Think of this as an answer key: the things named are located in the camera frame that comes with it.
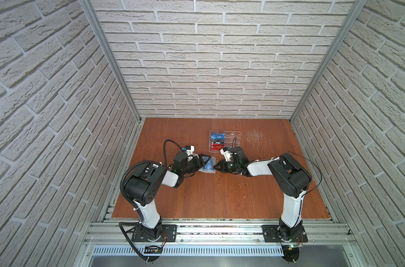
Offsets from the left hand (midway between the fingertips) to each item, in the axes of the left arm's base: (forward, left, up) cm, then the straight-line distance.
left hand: (212, 158), depth 90 cm
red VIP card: (+12, -4, -5) cm, 13 cm away
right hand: (-2, -2, -8) cm, 8 cm away
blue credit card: (+16, -4, 0) cm, 17 cm away
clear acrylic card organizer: (+15, -5, -2) cm, 15 cm away
